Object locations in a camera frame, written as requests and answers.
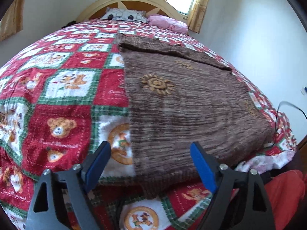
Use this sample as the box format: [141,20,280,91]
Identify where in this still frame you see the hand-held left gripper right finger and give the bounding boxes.
[189,142,276,230]

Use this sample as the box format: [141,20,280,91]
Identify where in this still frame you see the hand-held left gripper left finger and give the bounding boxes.
[25,141,112,230]

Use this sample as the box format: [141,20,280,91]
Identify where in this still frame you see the brown knit sweater sun pattern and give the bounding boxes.
[116,32,274,199]

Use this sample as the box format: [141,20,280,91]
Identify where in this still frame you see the white floral bed sheet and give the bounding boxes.
[235,149,297,174]

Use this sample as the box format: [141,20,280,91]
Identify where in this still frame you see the red checkered teddy bear blanket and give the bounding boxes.
[0,18,298,230]

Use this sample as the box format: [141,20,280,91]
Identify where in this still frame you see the person's orange pants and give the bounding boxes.
[262,170,307,230]

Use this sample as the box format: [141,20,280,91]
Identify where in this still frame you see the dark cloth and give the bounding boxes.
[60,20,76,29]

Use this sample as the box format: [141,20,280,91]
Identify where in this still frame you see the pink pillow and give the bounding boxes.
[147,14,189,34]

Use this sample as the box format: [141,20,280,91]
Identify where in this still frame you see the white patterned pillow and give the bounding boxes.
[99,8,148,24]

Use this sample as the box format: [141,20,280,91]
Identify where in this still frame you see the yellow long narrow curtain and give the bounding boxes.
[187,0,215,33]

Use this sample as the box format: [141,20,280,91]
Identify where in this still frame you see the cream arched wooden headboard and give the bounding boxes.
[75,0,190,28]

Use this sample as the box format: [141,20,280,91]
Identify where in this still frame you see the yellow side window curtain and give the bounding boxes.
[0,0,27,42]

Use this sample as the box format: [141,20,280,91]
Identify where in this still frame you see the black cable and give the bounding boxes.
[264,101,307,152]

